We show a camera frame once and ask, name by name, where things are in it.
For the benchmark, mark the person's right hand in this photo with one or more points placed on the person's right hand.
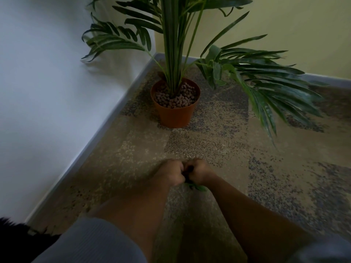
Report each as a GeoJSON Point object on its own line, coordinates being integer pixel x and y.
{"type": "Point", "coordinates": [199, 171]}

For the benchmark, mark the person's left hand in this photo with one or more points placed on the person's left hand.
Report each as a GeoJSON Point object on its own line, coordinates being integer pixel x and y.
{"type": "Point", "coordinates": [170, 172]}

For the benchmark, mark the person's left fingers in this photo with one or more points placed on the person's left fingers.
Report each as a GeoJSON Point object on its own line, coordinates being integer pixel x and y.
{"type": "Point", "coordinates": [181, 172]}

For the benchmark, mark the person's right fingers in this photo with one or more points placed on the person's right fingers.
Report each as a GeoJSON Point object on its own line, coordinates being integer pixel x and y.
{"type": "Point", "coordinates": [189, 171]}

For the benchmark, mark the small green leaf piece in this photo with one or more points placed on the small green leaf piece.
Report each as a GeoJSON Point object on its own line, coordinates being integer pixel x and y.
{"type": "Point", "coordinates": [198, 187]}

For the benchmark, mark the person's left forearm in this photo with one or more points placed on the person's left forearm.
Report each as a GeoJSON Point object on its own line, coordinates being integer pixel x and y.
{"type": "Point", "coordinates": [131, 213]}

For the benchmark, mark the person's right forearm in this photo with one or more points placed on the person's right forearm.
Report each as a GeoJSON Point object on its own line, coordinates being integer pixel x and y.
{"type": "Point", "coordinates": [255, 224]}

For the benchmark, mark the terracotta plastic plant pot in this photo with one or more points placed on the terracotta plastic plant pot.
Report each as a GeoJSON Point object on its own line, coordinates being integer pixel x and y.
{"type": "Point", "coordinates": [175, 112]}

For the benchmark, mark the brown clay pebbles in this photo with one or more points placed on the brown clay pebbles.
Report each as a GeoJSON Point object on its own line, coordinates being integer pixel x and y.
{"type": "Point", "coordinates": [175, 97]}

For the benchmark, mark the green palm plant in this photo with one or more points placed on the green palm plant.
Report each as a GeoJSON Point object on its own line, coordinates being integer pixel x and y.
{"type": "Point", "coordinates": [192, 51]}

